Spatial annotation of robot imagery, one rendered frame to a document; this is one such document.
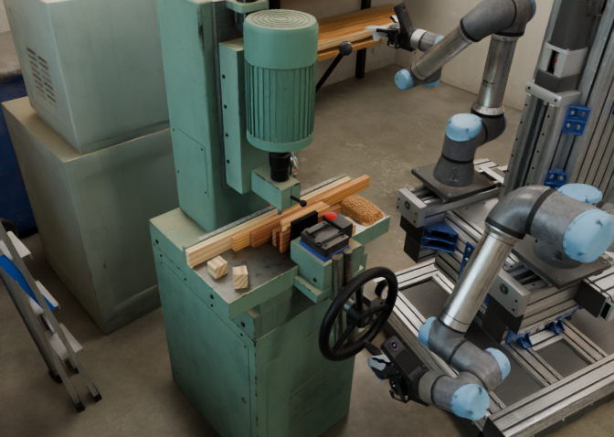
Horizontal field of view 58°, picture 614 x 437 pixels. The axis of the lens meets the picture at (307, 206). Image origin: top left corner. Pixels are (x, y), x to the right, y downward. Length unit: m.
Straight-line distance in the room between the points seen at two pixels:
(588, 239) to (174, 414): 1.64
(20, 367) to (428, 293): 1.73
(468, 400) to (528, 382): 1.00
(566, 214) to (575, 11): 0.67
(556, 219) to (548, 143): 0.61
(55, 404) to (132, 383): 0.29
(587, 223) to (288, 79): 0.72
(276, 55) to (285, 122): 0.17
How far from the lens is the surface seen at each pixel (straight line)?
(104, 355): 2.59
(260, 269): 1.50
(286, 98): 1.35
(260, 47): 1.32
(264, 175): 1.57
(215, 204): 1.70
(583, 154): 1.94
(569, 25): 1.78
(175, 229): 1.84
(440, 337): 1.44
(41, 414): 2.48
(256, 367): 1.66
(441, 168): 2.09
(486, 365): 1.40
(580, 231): 1.30
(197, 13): 1.46
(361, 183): 1.81
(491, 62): 2.06
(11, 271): 1.94
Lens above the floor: 1.88
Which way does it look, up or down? 34 degrees down
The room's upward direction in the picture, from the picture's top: 2 degrees clockwise
